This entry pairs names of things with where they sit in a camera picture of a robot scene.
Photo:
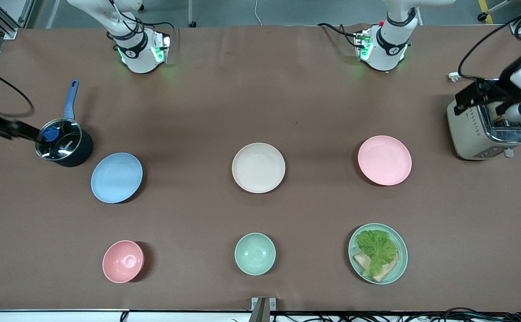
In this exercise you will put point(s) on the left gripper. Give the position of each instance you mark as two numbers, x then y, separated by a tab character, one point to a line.
498	89

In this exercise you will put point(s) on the blue shallow bowl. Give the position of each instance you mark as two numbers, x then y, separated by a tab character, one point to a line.
116	178

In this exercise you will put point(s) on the pink shallow bowl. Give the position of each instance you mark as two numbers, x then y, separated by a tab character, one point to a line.
384	160

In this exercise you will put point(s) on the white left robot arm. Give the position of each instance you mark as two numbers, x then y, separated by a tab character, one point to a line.
385	58

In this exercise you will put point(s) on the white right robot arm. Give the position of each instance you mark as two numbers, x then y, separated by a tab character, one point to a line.
137	60

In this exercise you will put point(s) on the white power plug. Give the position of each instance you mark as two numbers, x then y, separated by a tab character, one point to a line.
453	77

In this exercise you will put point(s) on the silver toaster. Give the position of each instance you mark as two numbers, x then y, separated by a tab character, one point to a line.
470	134

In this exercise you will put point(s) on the brown toast slice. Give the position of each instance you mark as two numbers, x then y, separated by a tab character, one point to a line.
500	119

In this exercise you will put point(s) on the glass lid blue knob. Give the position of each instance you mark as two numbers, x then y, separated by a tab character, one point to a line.
66	144

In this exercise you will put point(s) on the base box with green light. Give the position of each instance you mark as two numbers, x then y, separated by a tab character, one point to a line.
362	44
161	49

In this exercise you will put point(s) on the small deep pink bowl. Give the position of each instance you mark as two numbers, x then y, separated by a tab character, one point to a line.
123	261

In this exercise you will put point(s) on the green lettuce leaf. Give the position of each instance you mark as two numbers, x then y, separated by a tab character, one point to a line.
376	248

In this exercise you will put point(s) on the green plate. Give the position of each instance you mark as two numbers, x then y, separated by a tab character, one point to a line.
401	264

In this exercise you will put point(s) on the bread slice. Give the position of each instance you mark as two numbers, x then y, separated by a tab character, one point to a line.
388	270

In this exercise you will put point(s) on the grey stand leg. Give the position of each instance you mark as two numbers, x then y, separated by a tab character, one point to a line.
191	13

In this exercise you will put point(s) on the beige shallow bowl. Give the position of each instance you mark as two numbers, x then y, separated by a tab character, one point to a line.
258	168

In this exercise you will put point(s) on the small deep green bowl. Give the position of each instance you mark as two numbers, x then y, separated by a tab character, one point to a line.
255	254

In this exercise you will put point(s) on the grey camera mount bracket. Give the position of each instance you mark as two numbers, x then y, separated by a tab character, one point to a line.
262	311

